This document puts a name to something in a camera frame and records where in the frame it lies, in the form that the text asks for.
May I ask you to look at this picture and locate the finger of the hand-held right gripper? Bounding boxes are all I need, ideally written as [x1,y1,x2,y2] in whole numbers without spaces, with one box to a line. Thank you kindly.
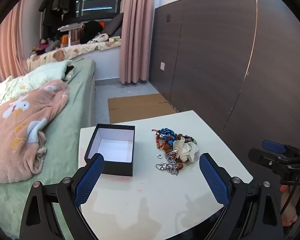
[248,148,282,174]
[262,140,288,155]

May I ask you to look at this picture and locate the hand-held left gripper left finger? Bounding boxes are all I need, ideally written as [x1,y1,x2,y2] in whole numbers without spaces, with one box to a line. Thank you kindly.
[19,152,105,240]

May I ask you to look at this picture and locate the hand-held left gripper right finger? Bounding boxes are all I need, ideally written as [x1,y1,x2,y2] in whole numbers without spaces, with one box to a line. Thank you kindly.
[199,152,284,240]

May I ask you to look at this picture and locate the white fabric flower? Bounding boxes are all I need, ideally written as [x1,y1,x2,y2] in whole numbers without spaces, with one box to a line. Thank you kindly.
[172,138,199,163]

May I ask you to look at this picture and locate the black box with white inside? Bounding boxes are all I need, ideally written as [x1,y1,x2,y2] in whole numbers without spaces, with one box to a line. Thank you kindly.
[84,123,136,177]

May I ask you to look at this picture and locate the silver chain necklace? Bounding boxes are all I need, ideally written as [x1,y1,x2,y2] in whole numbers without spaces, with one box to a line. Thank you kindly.
[155,147,184,176]

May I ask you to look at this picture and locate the brown bead bracelet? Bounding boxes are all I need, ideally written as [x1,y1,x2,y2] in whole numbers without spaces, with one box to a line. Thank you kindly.
[174,134,198,145]

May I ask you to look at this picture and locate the red string bracelet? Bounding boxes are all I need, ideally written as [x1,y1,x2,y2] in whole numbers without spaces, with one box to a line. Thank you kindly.
[152,129,166,151]

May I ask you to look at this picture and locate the blue braided bracelet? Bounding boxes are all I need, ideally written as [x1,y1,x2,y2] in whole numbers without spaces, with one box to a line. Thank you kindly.
[157,128,182,143]

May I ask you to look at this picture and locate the person's right hand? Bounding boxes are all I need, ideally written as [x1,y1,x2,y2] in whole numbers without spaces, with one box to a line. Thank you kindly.
[279,184,300,227]

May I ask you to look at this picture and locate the bed with green sheet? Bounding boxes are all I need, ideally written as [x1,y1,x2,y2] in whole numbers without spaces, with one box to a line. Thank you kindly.
[0,59,97,240]

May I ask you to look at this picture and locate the flat brown cardboard sheet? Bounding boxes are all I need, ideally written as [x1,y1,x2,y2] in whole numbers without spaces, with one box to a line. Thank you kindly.
[107,93,177,124]

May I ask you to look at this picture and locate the pink floral blanket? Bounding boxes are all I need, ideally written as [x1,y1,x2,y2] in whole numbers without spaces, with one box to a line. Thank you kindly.
[0,79,70,183]

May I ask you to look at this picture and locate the floral window seat cushion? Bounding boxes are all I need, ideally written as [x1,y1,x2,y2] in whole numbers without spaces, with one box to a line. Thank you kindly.
[26,40,122,72]

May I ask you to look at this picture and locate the plush toy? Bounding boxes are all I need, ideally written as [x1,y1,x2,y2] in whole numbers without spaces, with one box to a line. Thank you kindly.
[31,38,62,55]

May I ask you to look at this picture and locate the black bag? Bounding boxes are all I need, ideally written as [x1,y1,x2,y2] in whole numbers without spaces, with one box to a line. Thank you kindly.
[80,21,104,44]

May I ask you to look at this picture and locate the white rack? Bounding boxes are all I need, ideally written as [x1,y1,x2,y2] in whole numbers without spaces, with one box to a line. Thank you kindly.
[57,22,85,47]

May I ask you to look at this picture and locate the grey pillow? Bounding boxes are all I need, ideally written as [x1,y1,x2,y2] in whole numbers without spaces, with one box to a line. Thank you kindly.
[101,12,124,37]

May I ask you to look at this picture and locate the pink curtain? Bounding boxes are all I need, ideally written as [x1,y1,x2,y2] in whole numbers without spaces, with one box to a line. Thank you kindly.
[119,0,156,84]
[0,0,28,85]

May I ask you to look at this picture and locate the dark framed window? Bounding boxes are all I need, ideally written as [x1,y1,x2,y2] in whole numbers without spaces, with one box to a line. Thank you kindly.
[71,0,123,23]

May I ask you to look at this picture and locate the hanging dark clothes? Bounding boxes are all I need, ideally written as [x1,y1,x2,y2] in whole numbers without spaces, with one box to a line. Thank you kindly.
[38,0,78,27]

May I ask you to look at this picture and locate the dark wood wall panel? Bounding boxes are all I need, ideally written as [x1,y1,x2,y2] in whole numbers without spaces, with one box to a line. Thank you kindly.
[149,0,300,180]

